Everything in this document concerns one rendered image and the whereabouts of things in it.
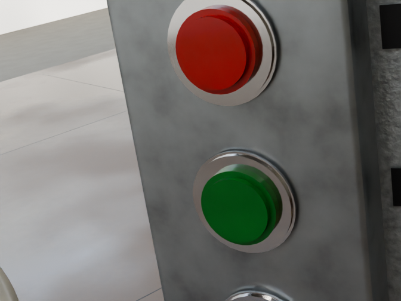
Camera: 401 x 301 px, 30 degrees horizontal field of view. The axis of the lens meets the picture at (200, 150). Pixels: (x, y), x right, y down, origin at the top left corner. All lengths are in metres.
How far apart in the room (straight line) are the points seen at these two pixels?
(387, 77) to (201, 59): 0.06
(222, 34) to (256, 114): 0.03
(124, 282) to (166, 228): 2.95
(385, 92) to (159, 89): 0.07
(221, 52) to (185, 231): 0.07
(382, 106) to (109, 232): 3.48
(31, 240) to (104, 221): 0.38
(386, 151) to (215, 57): 0.06
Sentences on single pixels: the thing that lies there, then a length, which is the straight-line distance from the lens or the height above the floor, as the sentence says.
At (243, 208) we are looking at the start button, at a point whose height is 1.42.
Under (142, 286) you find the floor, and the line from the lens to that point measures 3.15.
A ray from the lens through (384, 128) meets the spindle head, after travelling 0.23.
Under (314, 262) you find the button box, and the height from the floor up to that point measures 1.40.
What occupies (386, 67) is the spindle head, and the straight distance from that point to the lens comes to 0.23.
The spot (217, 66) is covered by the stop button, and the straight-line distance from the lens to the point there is 0.22.
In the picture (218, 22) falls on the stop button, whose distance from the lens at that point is 0.21.
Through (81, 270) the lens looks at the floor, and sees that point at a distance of 3.40.
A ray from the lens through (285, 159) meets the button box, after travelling 0.23.
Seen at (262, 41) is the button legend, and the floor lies 1.47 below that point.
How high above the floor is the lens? 1.52
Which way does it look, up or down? 19 degrees down
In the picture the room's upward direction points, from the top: 9 degrees counter-clockwise
